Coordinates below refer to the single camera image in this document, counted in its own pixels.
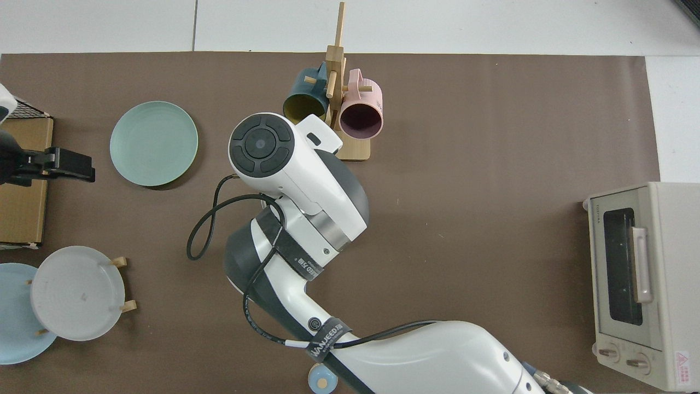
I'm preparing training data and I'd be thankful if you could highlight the teal round plate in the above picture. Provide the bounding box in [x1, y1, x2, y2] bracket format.
[109, 101, 199, 187]

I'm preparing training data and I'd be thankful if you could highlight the white round plate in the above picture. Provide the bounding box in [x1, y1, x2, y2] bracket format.
[30, 246, 126, 342]

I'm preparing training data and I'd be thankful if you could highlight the wooden plate rack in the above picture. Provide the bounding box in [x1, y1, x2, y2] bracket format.
[26, 256, 137, 335]

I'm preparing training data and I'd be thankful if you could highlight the light blue round plate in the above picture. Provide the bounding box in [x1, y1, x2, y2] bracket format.
[0, 263, 58, 366]

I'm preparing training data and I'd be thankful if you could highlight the white cylinder with black end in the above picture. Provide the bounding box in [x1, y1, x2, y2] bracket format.
[0, 82, 15, 125]

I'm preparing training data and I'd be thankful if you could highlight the dark blue cup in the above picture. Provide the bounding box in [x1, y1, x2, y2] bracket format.
[282, 62, 330, 126]

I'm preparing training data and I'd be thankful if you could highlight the wooden cup stand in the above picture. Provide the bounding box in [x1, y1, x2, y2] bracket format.
[304, 2, 374, 161]

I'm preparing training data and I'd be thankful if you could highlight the pink ribbed cup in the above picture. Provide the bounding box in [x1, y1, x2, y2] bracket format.
[339, 68, 384, 140]

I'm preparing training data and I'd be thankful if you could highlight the small blue round thing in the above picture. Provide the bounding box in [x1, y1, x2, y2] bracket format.
[307, 364, 339, 394]

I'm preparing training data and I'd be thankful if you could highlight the brown table cloth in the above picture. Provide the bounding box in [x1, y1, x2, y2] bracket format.
[0, 52, 661, 394]

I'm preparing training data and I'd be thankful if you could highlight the pale toaster oven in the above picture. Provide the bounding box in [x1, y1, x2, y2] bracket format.
[582, 182, 700, 392]

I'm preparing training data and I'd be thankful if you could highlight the black flat object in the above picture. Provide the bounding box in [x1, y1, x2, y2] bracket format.
[675, 0, 700, 28]

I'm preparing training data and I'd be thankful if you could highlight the wire basket with wooden floor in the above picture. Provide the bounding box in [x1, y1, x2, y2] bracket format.
[0, 97, 54, 250]

